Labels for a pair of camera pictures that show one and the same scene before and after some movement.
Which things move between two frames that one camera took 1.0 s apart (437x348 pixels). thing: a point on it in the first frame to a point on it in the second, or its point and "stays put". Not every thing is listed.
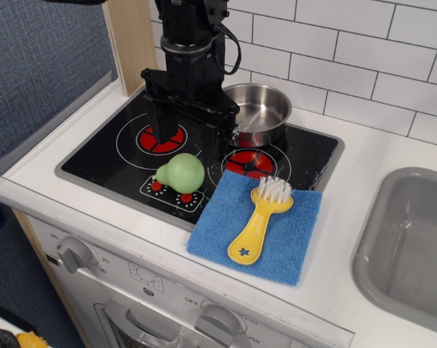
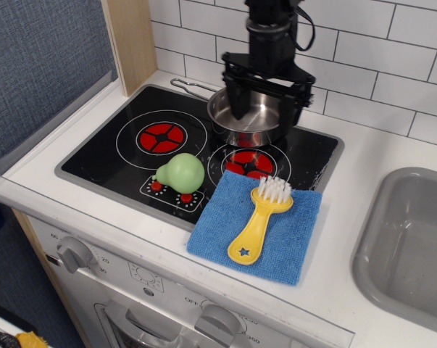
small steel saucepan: x=264 y=111 stays put
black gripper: x=194 y=80 to x=271 y=62
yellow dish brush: x=273 y=195 stays put
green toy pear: x=183 y=173 stays put
